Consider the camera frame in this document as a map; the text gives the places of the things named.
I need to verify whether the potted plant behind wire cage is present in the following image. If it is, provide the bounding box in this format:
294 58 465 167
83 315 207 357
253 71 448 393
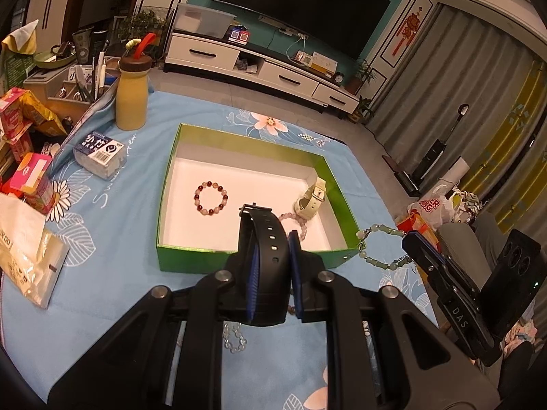
117 9 169 58

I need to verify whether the white wristwatch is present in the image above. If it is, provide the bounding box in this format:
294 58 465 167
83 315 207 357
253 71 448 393
296 176 328 221

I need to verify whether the yellow snack bag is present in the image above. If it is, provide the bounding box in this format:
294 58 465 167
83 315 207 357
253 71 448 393
21 90 67 137

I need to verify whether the green bag with yellow cloth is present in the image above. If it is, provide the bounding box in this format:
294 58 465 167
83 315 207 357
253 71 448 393
0 19 39 90

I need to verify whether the red and yellow plastic bag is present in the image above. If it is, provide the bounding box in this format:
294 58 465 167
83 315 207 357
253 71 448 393
395 214 439 242

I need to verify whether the black wristband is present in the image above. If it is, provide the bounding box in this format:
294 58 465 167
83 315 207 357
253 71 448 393
237 203 291 327

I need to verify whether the tall potted plant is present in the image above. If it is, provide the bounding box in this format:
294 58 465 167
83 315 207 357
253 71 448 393
344 57 379 95

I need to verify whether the small potted plant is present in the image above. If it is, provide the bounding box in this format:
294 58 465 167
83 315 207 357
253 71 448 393
350 96 374 122

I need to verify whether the desk organizer tray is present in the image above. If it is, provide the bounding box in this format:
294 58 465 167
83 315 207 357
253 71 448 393
23 62 120 114

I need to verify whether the clear storage bin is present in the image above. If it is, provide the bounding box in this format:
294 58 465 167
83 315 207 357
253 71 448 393
174 3 237 39

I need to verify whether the upright vacuum cleaner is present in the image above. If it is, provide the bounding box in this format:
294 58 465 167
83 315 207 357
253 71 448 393
412 103 471 180

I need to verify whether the grey curtain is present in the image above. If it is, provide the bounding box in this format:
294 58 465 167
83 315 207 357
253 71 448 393
368 2 547 231

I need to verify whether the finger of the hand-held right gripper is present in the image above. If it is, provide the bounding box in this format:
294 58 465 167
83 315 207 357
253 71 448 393
402 233 454 297
412 231 471 287

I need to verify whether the blue and white card box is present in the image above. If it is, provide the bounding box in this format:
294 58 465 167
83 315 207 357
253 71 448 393
72 130 128 180

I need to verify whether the white paper roll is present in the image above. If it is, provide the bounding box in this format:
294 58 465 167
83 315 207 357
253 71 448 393
440 158 471 189

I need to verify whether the white television cabinet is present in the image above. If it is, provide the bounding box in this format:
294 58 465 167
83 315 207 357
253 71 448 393
163 30 360 120

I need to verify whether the green cardboard box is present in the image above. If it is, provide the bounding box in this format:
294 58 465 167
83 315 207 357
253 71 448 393
156 123 360 273

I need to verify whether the blue floral tablecloth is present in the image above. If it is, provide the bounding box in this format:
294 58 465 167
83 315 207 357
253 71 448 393
0 90 441 410

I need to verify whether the red knot wall decoration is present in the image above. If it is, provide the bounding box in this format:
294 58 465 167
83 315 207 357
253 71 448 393
393 6 424 56

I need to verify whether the white plastic bag red print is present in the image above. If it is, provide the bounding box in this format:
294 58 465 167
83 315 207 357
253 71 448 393
408 186 460 227

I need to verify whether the pink snack carton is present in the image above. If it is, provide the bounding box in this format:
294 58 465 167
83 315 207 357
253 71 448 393
9 152 56 214
0 87 34 139

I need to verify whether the red and pink bead bracelet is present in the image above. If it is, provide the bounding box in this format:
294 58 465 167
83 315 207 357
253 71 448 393
194 180 229 217

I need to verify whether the clear crystal bracelet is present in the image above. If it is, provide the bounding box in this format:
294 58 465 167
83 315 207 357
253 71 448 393
222 322 249 354

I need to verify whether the white and yellow box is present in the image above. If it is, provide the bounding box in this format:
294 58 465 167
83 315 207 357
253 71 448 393
310 51 339 75

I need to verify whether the yellow bottle with red straw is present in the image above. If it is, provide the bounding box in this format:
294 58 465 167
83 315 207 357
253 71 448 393
115 32 155 131

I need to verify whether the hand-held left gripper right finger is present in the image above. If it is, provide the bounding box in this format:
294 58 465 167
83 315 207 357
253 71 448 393
287 230 501 410

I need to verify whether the tissue pack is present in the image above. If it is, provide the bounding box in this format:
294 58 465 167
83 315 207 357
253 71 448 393
0 192 70 310

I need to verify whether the white power strip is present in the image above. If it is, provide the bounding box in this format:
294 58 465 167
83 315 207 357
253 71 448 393
258 15 310 40

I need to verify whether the lavender bead bracelet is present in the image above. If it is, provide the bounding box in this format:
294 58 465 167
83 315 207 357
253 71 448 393
278 211 309 242

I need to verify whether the jade green bracelet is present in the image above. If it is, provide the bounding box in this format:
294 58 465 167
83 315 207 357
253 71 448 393
356 223 413 271

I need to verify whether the television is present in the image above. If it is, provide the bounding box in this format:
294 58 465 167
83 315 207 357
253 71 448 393
209 0 391 60

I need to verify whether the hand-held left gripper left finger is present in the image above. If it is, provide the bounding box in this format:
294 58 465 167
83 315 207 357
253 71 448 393
47 241 262 410

